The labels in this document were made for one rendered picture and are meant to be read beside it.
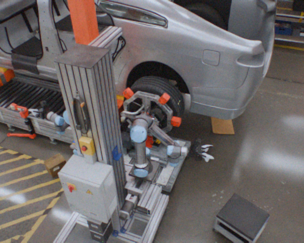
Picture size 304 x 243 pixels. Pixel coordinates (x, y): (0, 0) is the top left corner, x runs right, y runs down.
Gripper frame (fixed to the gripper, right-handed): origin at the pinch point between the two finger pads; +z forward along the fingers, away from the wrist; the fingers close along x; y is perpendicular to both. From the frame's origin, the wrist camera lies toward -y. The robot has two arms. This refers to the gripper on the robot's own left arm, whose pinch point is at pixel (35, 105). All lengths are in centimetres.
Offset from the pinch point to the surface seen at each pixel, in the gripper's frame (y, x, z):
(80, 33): -59, 47, -15
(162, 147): 86, 117, -70
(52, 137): 103, 57, 68
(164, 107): 9, 89, -84
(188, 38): -55, 120, -85
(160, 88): -6, 97, -72
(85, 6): -84, 47, -24
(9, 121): 99, 40, 137
